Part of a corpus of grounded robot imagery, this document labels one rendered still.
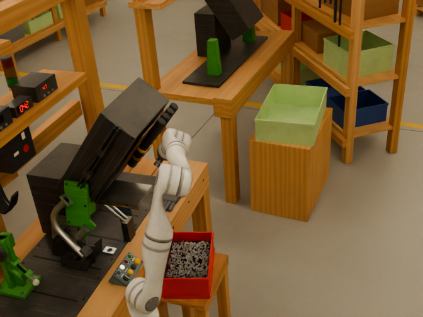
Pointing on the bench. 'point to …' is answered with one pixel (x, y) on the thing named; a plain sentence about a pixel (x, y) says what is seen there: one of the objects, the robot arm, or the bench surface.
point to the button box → (125, 272)
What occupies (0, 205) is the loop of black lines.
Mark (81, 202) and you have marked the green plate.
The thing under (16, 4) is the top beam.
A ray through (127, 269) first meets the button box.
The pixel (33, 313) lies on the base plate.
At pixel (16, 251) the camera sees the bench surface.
